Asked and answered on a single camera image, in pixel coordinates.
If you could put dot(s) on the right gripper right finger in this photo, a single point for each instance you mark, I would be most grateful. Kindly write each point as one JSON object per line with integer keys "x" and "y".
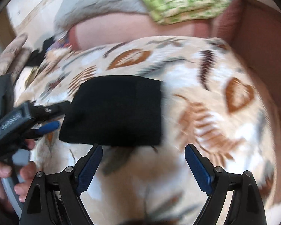
{"x": 246, "y": 205}

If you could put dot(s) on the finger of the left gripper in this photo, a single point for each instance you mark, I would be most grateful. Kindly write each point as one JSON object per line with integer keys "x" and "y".
{"x": 46, "y": 129}
{"x": 53, "y": 111}

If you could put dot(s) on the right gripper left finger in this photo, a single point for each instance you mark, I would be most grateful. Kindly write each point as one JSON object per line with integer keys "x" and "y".
{"x": 55, "y": 198}

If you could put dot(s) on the black pants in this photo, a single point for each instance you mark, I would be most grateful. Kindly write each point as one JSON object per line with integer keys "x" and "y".
{"x": 117, "y": 111}

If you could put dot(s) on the black garment pile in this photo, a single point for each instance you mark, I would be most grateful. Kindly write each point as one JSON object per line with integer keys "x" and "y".
{"x": 37, "y": 56}

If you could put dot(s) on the leaf pattern fleece blanket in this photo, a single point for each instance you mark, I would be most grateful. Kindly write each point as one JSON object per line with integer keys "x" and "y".
{"x": 210, "y": 99}

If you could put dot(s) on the grey quilted blanket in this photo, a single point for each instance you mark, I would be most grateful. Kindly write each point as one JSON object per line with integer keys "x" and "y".
{"x": 72, "y": 12}

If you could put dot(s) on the pink bed mattress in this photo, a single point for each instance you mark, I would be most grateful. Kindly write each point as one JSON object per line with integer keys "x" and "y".
{"x": 123, "y": 27}

